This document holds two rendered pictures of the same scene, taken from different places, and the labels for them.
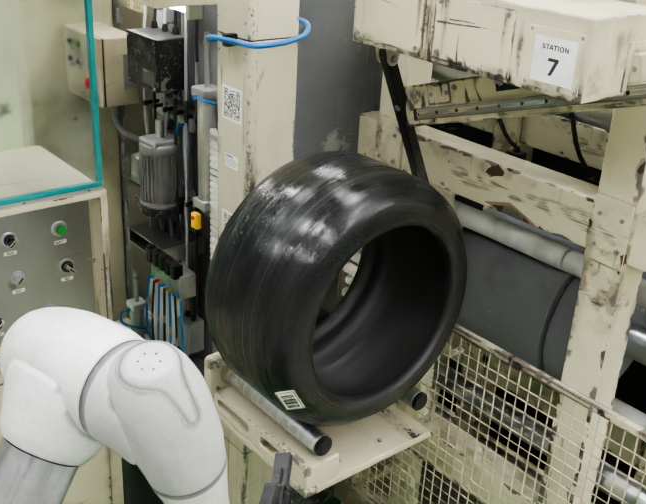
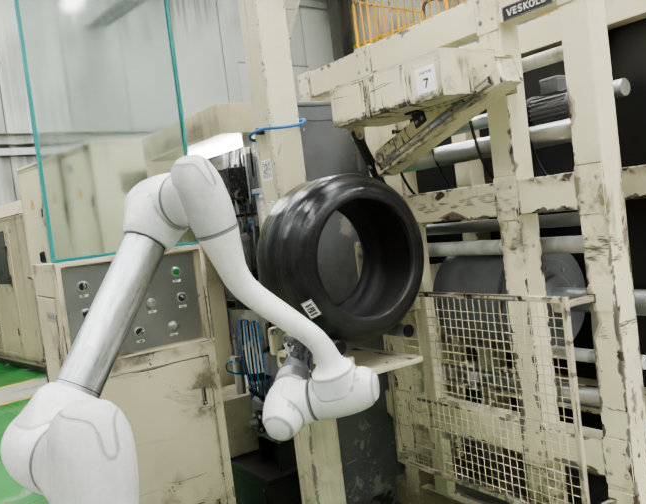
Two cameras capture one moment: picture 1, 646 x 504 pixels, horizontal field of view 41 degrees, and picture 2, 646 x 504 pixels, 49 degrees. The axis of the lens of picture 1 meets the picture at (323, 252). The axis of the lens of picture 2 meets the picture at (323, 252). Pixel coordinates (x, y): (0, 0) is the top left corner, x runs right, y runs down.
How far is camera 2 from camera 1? 104 cm
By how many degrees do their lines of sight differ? 23
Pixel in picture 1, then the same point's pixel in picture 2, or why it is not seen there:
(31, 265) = (159, 295)
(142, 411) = (185, 176)
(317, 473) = not seen: hidden behind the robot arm
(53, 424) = (147, 213)
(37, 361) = (139, 190)
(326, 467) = not seen: hidden behind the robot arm
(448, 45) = (378, 101)
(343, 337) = (358, 312)
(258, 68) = (277, 143)
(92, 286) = (199, 313)
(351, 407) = (355, 320)
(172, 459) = (203, 204)
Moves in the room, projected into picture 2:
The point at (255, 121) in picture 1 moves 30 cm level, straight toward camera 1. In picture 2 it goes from (280, 174) to (270, 169)
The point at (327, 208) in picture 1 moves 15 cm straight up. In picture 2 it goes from (316, 187) to (310, 140)
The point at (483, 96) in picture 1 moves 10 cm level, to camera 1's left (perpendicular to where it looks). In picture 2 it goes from (411, 135) to (382, 139)
